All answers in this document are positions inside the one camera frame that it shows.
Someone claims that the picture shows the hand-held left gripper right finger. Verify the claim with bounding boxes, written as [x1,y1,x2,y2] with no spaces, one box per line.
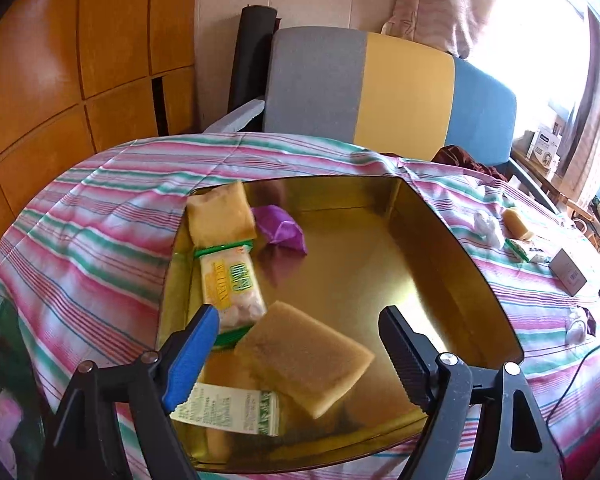
[378,305,563,480]

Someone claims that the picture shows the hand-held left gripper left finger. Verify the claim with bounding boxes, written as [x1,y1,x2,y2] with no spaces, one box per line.
[42,304,221,480]

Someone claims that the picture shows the small grey cardboard box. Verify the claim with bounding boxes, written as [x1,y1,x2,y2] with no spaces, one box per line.
[548,247,588,297]

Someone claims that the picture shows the white snack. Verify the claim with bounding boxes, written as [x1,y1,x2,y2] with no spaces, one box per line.
[564,307,588,345]
[474,210,505,248]

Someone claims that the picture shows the green yellow snack packet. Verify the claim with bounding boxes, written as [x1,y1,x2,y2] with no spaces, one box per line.
[194,240,268,348]

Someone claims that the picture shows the green rice cracker packet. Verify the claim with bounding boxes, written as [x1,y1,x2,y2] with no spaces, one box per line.
[504,237,553,263]

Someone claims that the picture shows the gold metal tin box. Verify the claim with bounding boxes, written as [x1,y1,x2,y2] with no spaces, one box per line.
[155,175,525,478]

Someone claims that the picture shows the tan sponge block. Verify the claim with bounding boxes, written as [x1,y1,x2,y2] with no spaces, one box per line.
[234,301,375,420]

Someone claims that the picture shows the small yellow cake packet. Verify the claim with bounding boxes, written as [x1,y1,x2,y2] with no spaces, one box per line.
[501,206,535,241]

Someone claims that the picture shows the large yellow cake packet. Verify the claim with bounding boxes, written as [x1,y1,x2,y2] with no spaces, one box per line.
[186,181,257,250]

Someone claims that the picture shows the wooden side table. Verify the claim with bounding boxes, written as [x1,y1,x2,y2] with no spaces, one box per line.
[510,145,600,261]

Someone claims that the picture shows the white printed carton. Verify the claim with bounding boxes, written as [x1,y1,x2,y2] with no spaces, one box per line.
[522,124,563,176]

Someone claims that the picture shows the pink green striped tablecloth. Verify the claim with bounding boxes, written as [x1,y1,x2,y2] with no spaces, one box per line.
[0,132,600,480]

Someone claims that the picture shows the hanging striped curtain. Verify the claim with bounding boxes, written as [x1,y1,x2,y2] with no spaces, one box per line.
[562,10,600,206]

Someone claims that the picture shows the pink soft item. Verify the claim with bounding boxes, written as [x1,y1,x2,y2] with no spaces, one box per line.
[0,395,23,453]

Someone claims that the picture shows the dark red cloth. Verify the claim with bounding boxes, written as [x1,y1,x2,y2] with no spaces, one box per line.
[432,145,508,181]

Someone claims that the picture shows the window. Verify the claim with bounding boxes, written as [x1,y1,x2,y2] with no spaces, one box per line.
[470,0,593,136]

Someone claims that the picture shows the grey yellow blue armchair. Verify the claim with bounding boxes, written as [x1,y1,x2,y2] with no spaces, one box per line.
[202,27,560,211]

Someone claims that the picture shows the black rolled mat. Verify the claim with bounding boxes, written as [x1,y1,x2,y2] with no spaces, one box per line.
[228,5,279,111]

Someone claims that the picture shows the bundled beige patterned curtain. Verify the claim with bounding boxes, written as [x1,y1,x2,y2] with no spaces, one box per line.
[382,0,498,58]

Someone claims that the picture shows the wooden wardrobe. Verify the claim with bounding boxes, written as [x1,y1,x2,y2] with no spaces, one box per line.
[0,0,201,271]

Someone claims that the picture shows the black cable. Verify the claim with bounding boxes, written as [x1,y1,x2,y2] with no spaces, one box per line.
[544,334,600,423]

